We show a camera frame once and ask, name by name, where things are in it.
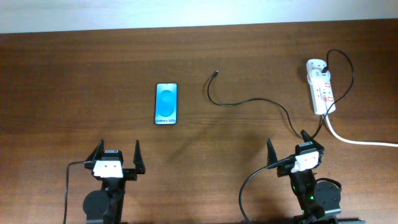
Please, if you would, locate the white power strip cord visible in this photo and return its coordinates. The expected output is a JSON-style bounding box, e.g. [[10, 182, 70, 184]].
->
[[323, 113, 398, 148]]

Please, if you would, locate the right camera black cable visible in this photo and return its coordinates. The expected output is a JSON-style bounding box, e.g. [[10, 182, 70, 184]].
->
[[238, 157, 297, 224]]

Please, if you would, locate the white power strip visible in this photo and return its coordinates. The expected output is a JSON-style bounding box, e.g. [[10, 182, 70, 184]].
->
[[305, 58, 336, 116]]

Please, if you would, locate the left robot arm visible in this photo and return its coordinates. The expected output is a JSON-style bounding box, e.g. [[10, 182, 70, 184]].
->
[[83, 140, 146, 223]]

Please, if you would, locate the white charger plug adapter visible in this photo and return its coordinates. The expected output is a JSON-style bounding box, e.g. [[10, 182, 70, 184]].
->
[[306, 59, 330, 85]]

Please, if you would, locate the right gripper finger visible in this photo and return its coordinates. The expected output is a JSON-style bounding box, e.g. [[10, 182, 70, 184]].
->
[[267, 138, 278, 165], [300, 129, 320, 146]]

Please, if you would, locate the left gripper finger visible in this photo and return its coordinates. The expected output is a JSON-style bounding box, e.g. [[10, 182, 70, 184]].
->
[[86, 139, 104, 162], [133, 140, 146, 174]]

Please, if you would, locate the blue screen smartphone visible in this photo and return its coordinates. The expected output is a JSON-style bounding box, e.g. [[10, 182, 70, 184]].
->
[[154, 83, 178, 125]]

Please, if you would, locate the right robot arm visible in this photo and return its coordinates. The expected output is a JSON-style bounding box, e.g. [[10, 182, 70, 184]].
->
[[267, 130, 342, 223]]

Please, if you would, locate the black charging cable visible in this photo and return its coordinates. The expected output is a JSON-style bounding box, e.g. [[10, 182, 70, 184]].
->
[[206, 49, 356, 139]]

